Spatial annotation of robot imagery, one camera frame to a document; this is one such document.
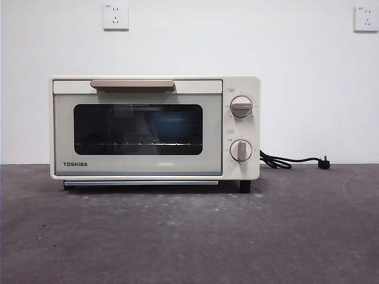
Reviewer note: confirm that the beige oven knob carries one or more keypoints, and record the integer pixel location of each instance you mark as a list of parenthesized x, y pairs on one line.
[(241, 106), (241, 151)]

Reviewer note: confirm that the white wall socket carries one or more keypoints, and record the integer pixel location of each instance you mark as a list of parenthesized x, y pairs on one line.
[(116, 17), (367, 19)]

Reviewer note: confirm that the cream Toshiba toaster oven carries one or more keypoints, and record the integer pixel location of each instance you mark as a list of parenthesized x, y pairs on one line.
[(226, 177)]

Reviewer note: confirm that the blue bowl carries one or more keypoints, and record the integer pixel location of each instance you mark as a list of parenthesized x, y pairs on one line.
[(173, 127)]

